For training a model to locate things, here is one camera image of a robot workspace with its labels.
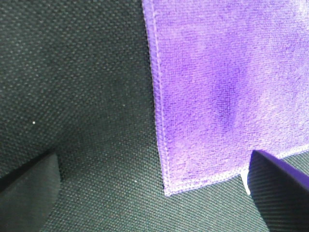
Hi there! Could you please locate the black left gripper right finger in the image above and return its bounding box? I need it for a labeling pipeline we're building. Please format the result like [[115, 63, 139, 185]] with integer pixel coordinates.
[[247, 150, 309, 232]]

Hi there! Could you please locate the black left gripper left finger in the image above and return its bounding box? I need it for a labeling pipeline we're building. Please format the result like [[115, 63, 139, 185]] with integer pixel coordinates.
[[0, 154, 60, 232]]

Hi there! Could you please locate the purple microfiber towel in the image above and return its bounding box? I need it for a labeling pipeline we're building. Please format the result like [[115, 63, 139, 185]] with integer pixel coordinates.
[[142, 0, 309, 196]]

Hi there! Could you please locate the black fabric table cover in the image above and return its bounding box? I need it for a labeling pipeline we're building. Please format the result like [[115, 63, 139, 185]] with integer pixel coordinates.
[[0, 0, 309, 232]]

